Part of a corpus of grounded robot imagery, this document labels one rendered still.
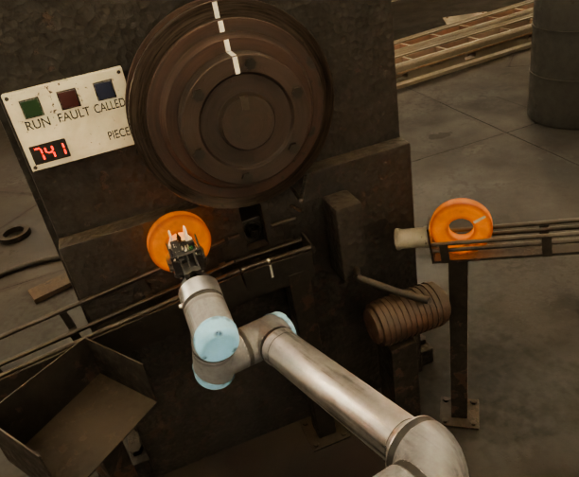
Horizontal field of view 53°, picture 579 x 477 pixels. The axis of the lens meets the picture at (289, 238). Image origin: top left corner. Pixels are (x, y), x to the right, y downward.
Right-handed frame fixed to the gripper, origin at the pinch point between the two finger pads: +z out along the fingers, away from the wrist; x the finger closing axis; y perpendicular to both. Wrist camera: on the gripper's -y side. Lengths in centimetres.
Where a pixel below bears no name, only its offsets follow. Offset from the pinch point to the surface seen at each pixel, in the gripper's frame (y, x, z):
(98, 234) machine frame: 0.9, 17.8, 7.9
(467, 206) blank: -2, -70, -19
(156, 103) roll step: 34.2, -3.7, 3.9
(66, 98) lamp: 32.3, 13.8, 18.4
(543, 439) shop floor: -72, -84, -57
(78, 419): -17.1, 33.3, -28.6
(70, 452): -15, 36, -37
